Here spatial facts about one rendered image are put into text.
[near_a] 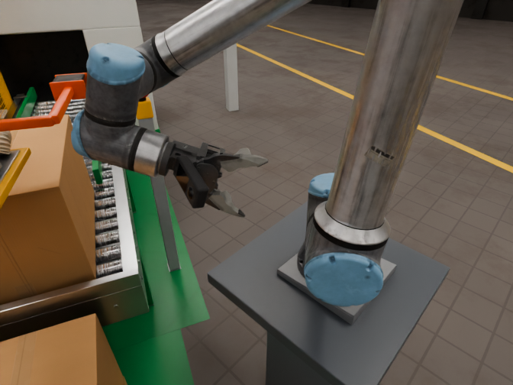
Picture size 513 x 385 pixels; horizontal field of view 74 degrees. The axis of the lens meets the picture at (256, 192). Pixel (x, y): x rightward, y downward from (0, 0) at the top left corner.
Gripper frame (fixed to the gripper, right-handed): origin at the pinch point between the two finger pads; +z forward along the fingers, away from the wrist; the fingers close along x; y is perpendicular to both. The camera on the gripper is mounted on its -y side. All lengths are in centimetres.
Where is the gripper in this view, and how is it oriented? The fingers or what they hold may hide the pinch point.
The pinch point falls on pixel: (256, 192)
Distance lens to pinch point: 70.3
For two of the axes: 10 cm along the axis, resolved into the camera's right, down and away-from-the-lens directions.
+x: -3.3, 7.7, 5.5
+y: 0.4, -5.7, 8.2
